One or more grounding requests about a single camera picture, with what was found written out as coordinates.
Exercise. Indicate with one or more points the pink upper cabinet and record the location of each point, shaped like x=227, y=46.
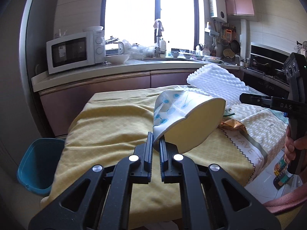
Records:
x=240, y=8

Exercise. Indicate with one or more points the blue plastic trash bin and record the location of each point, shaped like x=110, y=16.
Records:
x=38, y=165

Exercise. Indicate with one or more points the white microwave oven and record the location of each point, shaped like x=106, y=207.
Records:
x=76, y=50

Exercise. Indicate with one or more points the white wall water heater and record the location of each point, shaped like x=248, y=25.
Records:
x=218, y=10

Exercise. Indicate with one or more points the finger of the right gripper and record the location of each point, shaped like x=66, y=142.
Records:
x=253, y=99

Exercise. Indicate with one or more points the kitchen counter with cabinets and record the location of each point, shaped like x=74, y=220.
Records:
x=64, y=95

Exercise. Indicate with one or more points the yellow checkered tablecloth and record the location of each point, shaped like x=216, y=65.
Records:
x=108, y=129

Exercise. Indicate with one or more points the white soap bottle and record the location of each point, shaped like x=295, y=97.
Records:
x=162, y=44

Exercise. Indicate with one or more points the grey refrigerator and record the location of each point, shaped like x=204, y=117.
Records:
x=26, y=26

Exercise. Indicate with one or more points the glass electric kettle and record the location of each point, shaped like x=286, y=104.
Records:
x=114, y=46

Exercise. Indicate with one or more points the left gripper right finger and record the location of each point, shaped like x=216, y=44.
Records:
x=177, y=168

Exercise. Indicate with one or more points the right hand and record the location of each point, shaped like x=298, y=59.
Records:
x=291, y=145

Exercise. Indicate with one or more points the white blue-dotted paper cup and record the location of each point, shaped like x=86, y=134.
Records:
x=185, y=118

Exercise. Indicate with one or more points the pink sleeve right forearm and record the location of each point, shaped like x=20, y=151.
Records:
x=288, y=201

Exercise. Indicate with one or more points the white foam fruit net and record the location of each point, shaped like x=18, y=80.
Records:
x=219, y=83

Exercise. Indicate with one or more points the black stove range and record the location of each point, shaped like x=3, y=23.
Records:
x=265, y=73

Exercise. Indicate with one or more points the white patterned tea towel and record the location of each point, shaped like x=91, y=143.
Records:
x=264, y=139

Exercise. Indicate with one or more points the white ceramic bowl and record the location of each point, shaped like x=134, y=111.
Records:
x=117, y=59

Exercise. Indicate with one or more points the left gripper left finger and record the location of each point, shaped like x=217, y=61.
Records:
x=133, y=169

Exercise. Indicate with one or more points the gold snack wrapper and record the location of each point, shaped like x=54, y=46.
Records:
x=228, y=123

